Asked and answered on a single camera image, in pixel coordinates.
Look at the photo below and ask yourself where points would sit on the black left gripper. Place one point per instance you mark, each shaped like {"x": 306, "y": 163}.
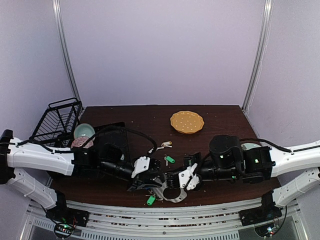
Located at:
{"x": 140, "y": 181}

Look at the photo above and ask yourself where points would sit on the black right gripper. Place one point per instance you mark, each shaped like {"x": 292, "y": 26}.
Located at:
{"x": 175, "y": 178}

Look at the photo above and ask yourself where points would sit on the green tag key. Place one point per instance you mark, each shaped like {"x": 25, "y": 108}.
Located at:
{"x": 150, "y": 200}
{"x": 168, "y": 160}

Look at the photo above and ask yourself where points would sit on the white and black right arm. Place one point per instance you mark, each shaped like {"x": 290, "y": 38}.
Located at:
{"x": 231, "y": 158}

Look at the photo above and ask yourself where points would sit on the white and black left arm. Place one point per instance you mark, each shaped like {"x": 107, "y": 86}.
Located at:
{"x": 17, "y": 155}

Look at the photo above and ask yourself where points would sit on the yellow tag key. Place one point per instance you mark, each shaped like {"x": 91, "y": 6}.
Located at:
{"x": 166, "y": 144}

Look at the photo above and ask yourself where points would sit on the yellow polka dot plate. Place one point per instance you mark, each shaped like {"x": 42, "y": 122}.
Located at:
{"x": 187, "y": 122}

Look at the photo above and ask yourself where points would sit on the teal floral plate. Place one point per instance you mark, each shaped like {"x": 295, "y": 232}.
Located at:
{"x": 248, "y": 146}

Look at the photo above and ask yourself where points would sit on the teal bowl in stand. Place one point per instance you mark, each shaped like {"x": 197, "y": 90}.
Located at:
{"x": 84, "y": 130}

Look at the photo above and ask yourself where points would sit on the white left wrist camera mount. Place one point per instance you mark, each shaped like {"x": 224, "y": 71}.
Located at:
{"x": 140, "y": 165}

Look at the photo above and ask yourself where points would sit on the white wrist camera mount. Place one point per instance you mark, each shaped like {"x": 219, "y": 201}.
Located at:
{"x": 188, "y": 179}
{"x": 140, "y": 165}

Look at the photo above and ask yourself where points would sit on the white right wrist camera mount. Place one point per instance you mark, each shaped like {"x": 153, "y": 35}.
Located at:
{"x": 188, "y": 179}

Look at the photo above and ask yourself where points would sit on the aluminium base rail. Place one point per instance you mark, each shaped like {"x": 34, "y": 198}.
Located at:
{"x": 208, "y": 222}

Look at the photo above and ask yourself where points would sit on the black wire dish rack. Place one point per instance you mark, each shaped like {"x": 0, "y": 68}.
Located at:
{"x": 56, "y": 126}

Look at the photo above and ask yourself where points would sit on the left aluminium corner post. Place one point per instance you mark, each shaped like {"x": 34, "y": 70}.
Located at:
{"x": 56, "y": 4}

